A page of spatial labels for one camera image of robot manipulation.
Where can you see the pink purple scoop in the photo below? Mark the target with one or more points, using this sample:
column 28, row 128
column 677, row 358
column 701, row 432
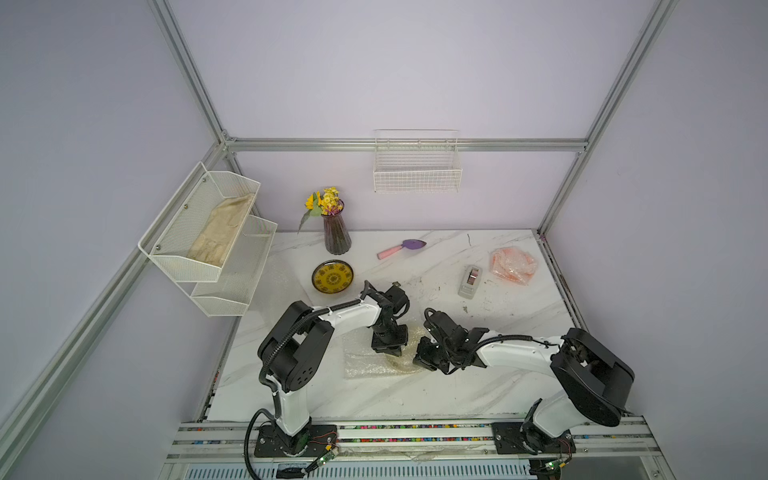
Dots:
column 408, row 244

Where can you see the aluminium mounting rail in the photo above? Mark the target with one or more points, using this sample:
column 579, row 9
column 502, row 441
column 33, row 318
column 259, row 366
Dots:
column 420, row 441

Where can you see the dark glass vase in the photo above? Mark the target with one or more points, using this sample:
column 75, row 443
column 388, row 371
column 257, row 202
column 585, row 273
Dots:
column 336, row 236

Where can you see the grey tape dispenser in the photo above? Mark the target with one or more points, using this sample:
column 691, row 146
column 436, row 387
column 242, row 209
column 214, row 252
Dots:
column 470, row 282

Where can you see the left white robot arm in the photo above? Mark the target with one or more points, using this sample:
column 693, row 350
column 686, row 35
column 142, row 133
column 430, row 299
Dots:
column 293, row 351

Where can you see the clear bubble wrap sheet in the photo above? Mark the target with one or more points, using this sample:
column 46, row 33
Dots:
column 360, row 360
column 513, row 265

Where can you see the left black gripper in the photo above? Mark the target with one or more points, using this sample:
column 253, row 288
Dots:
column 394, row 348

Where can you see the yellow flower bouquet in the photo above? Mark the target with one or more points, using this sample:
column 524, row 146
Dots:
column 326, row 203

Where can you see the beige folded cloth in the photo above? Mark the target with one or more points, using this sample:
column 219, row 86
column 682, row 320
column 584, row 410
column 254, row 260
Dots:
column 219, row 233

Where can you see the white wire wall basket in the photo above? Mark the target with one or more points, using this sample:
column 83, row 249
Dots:
column 416, row 161

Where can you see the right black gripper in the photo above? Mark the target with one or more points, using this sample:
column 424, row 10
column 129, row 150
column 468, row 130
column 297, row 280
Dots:
column 420, row 359

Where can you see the white mesh upper shelf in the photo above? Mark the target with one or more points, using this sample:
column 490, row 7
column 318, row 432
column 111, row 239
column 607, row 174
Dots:
column 167, row 242

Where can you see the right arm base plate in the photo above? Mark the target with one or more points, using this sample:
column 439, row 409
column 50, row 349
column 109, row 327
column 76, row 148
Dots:
column 523, row 438

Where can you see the white mesh lower shelf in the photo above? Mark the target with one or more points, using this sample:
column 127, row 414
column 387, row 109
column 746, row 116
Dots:
column 232, row 294

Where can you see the white mesh shelf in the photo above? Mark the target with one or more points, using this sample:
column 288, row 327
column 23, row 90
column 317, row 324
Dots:
column 167, row 242
column 232, row 294

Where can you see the cream yellow plate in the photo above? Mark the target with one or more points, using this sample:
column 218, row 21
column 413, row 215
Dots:
column 404, row 364

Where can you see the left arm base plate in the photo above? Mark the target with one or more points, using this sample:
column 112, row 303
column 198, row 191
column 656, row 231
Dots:
column 310, row 442

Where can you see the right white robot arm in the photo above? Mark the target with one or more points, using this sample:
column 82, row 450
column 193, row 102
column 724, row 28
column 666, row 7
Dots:
column 594, row 383

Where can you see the dark yellow patterned plate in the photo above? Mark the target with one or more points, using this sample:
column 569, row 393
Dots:
column 332, row 277

